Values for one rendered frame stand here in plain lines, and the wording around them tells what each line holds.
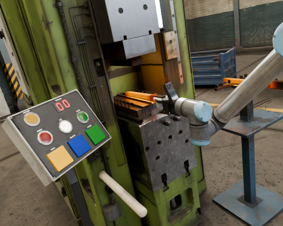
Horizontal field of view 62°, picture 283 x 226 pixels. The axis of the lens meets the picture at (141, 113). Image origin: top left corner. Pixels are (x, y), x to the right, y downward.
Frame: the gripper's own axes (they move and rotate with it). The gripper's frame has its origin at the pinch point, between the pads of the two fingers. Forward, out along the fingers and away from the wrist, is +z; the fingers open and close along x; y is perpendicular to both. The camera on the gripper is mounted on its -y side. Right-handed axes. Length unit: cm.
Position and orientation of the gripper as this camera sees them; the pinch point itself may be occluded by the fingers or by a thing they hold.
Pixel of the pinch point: (156, 97)
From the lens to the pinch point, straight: 134.5
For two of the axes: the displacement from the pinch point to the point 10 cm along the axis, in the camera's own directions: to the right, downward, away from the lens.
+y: 1.8, 9.3, 3.4
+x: 8.2, -3.3, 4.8
